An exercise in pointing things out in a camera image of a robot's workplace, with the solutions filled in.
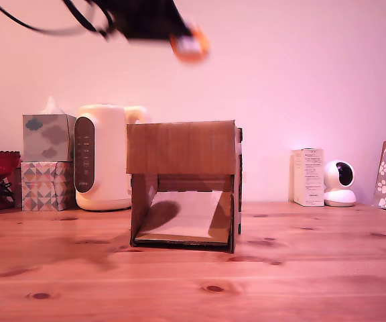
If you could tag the small white round camera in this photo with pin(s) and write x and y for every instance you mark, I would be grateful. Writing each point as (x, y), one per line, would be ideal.
(338, 196)

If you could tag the cream electric kettle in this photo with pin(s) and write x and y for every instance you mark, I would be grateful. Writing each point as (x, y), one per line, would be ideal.
(109, 161)

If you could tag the cardboard dice tower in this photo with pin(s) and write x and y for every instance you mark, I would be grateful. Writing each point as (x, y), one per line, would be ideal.
(179, 147)

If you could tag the orange and white footbag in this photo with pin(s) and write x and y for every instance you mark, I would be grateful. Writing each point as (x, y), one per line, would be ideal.
(193, 47)

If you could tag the triangle pattern tissue box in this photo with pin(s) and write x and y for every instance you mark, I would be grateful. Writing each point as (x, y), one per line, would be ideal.
(45, 188)

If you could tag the cloud print tissue box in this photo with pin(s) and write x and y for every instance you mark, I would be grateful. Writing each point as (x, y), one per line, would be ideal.
(45, 137)

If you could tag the white printed carton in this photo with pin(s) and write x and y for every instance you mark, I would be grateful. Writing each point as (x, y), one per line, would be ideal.
(308, 177)

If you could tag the white tissue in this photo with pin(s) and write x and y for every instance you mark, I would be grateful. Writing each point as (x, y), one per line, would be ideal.
(51, 107)

